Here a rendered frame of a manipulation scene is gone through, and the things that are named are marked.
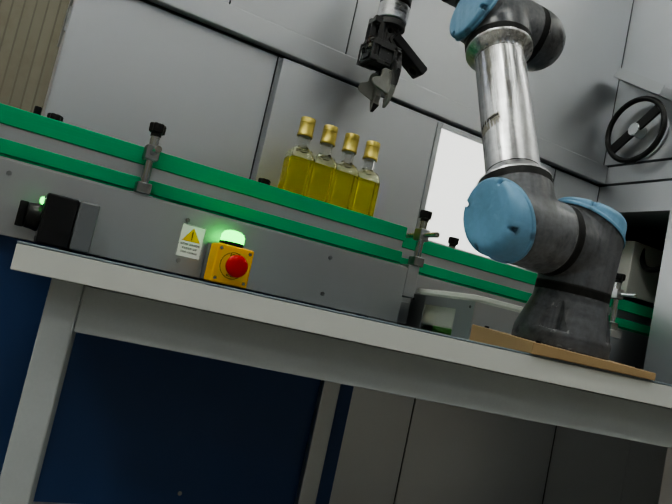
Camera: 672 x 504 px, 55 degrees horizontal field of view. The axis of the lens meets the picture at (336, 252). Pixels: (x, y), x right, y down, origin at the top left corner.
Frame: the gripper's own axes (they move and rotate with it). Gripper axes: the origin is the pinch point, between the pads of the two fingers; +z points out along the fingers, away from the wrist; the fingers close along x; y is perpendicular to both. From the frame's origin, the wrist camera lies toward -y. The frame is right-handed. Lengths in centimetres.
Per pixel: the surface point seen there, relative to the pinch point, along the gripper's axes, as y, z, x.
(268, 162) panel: 20.4, 19.0, -11.5
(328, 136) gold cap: 12.3, 12.0, 1.8
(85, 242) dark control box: 59, 48, 25
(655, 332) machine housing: -93, 37, 12
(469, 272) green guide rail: -32.5, 33.4, 3.5
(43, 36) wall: 84, -88, -341
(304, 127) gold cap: 18.4, 11.8, 1.7
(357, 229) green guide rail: 6.2, 32.4, 13.7
